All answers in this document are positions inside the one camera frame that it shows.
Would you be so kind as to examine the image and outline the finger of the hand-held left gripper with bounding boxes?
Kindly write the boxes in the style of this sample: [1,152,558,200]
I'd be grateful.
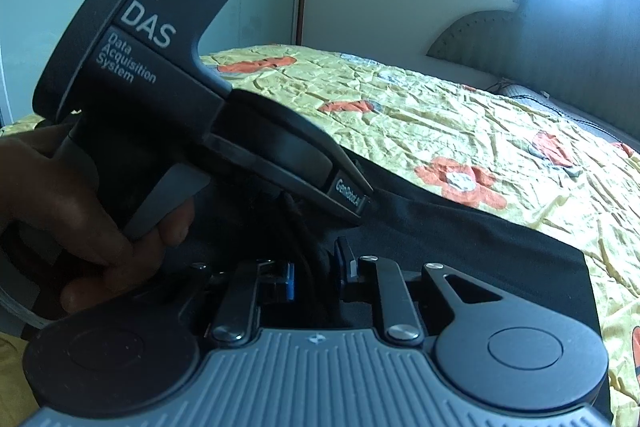
[350,157,375,204]

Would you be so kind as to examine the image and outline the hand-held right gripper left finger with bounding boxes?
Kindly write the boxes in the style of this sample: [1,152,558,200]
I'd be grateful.
[187,259,296,344]

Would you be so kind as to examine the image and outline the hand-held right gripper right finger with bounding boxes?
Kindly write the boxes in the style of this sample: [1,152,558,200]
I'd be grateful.
[334,236,504,346]

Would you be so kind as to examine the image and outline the black pants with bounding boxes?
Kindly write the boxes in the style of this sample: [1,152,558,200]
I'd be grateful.
[165,147,615,425]

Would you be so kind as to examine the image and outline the person's left hand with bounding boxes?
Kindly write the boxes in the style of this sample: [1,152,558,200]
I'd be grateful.
[0,124,197,315]

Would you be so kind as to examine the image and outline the yellow floral bedsheet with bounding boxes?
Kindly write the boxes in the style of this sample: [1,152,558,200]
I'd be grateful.
[0,44,640,427]

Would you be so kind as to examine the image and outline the grey pillow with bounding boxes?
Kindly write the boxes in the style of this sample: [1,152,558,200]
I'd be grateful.
[495,78,640,148]

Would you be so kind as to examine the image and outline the grey padded headboard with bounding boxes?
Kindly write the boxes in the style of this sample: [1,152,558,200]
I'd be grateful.
[427,0,640,142]

